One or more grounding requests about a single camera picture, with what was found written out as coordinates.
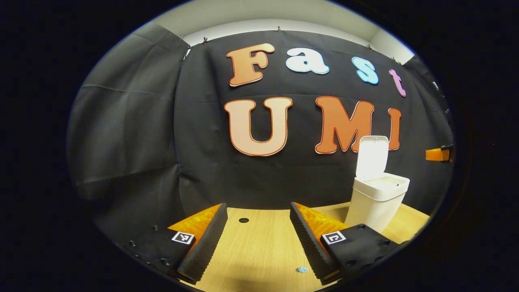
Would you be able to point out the blue paper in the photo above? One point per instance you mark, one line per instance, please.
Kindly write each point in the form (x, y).
(302, 269)

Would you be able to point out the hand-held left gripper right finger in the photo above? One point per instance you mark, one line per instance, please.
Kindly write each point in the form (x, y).
(310, 247)

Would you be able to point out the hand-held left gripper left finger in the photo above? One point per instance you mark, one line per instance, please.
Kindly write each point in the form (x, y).
(209, 245)

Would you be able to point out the white desktop garbage bin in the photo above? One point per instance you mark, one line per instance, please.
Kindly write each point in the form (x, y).
(377, 202)

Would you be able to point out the wooden desktop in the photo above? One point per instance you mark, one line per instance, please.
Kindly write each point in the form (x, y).
(259, 243)

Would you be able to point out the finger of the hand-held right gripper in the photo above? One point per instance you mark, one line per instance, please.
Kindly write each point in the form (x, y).
(437, 154)

